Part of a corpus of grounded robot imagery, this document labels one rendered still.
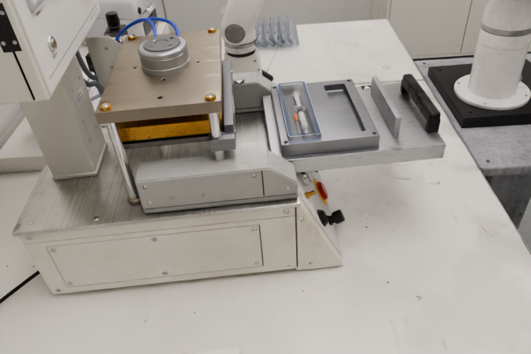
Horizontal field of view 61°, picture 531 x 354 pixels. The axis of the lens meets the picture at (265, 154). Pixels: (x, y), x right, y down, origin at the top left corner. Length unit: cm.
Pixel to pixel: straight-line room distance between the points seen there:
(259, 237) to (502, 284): 44
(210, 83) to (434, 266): 52
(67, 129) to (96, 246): 20
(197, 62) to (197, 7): 252
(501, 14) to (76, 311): 111
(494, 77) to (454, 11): 178
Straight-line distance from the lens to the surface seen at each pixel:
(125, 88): 73
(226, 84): 81
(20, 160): 127
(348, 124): 82
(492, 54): 128
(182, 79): 73
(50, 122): 82
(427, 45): 310
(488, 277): 92
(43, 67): 65
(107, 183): 84
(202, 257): 82
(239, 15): 106
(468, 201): 105
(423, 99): 85
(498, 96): 133
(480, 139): 125
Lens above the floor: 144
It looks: 38 degrees down
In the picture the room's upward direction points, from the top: 4 degrees counter-clockwise
